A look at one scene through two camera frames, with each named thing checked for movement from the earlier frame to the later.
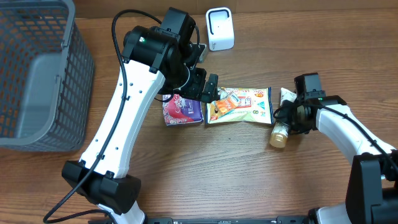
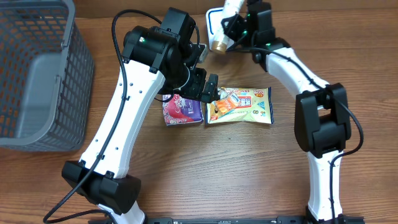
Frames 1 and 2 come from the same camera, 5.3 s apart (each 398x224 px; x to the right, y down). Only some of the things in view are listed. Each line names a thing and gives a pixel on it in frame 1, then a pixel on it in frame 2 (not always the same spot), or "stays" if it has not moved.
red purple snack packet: [181, 111] stays
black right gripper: [281, 116] → [228, 25]
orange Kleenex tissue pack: [227, 101] stays
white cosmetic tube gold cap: [280, 131] → [231, 7]
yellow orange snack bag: [240, 105] stays
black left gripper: [196, 90] stays
